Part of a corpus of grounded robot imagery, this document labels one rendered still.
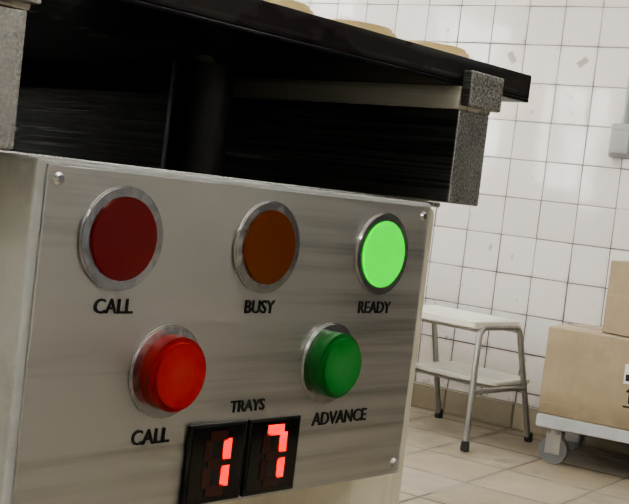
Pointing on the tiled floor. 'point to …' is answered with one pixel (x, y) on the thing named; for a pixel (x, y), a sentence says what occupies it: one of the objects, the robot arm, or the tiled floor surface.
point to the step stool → (469, 374)
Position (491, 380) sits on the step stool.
